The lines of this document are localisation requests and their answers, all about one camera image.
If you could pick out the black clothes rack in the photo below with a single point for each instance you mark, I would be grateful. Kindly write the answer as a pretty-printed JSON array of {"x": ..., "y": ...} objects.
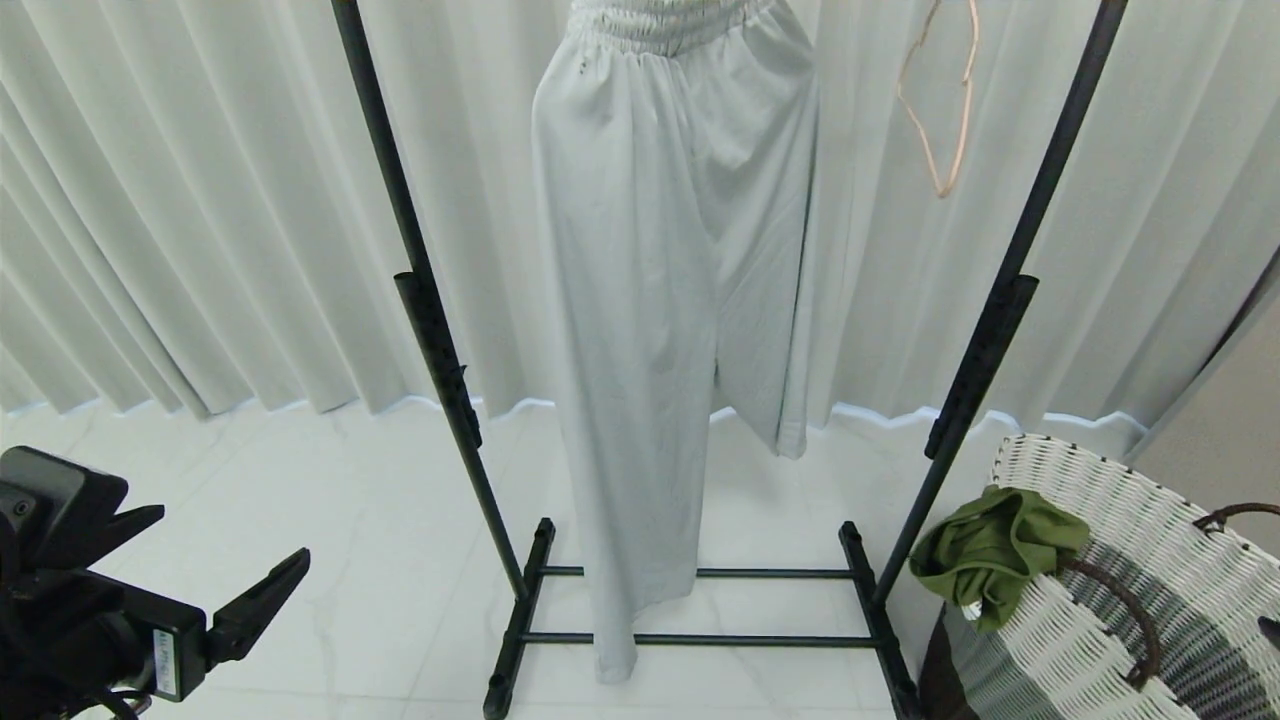
[{"x": 428, "y": 320}]

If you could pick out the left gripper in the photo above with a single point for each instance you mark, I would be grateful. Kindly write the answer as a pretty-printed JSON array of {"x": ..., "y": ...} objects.
[{"x": 90, "y": 630}]

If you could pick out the pink clothes hanger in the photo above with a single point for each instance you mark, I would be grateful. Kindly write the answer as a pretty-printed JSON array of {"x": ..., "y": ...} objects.
[{"x": 943, "y": 188}]

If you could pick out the green garment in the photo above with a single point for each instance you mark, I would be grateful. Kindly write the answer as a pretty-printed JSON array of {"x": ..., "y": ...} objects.
[{"x": 1000, "y": 550}]

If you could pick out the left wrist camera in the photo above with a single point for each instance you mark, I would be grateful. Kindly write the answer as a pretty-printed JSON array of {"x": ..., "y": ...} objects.
[{"x": 50, "y": 500}]

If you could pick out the pale grey shorts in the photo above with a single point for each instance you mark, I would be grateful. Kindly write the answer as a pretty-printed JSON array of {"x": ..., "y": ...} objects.
[{"x": 640, "y": 300}]

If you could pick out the white curtain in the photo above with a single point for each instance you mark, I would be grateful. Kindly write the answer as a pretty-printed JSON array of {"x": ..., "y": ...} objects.
[{"x": 200, "y": 200}]

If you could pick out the white laundry basket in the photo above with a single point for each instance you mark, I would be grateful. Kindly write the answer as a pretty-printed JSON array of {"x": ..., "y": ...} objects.
[{"x": 1050, "y": 640}]

